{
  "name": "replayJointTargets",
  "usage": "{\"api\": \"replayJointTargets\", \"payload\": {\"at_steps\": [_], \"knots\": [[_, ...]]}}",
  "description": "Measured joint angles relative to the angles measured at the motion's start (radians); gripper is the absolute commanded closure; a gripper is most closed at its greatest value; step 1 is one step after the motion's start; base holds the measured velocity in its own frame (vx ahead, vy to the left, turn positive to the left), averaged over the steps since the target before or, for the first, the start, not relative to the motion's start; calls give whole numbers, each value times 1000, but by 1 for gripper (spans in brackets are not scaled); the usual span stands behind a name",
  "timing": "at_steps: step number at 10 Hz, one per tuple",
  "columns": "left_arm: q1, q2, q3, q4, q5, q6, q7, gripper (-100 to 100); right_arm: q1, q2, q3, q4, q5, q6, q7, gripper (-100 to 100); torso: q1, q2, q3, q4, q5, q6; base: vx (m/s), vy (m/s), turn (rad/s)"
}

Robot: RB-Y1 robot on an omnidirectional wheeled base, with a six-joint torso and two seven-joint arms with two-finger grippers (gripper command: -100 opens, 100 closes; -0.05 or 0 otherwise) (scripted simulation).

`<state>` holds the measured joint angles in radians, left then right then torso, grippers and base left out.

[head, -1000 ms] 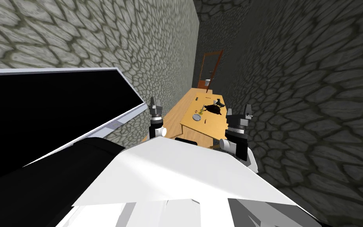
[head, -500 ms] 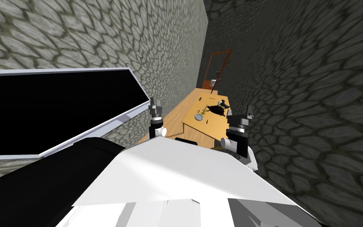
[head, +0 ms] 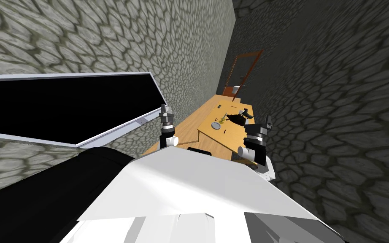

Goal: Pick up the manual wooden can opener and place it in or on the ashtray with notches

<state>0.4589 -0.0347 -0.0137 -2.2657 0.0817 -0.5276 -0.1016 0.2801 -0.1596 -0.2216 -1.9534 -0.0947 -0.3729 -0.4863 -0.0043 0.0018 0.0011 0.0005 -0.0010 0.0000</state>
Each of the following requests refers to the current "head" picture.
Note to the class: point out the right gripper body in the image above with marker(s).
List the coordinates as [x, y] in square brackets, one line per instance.
[256, 129]

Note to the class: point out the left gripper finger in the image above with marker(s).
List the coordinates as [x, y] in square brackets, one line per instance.
[163, 109]
[169, 110]

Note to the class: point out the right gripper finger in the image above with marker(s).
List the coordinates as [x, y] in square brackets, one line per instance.
[270, 124]
[266, 120]

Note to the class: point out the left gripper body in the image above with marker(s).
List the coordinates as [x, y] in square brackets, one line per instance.
[166, 118]

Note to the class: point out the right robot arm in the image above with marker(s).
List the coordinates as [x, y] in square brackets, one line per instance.
[257, 150]

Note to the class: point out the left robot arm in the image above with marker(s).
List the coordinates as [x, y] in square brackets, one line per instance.
[46, 189]

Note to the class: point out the light wooden table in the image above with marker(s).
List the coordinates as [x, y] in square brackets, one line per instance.
[194, 125]

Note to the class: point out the yellow candlestick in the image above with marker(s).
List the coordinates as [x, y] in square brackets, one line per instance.
[222, 119]

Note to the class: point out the grey round plate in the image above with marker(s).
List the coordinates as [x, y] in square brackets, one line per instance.
[216, 125]

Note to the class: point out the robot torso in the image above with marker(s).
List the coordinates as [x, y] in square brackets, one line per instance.
[187, 195]

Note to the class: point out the brown wooden frame furniture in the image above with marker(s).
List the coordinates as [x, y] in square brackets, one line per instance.
[245, 79]

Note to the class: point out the black window with white frame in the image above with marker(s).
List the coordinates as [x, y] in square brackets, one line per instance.
[56, 108]

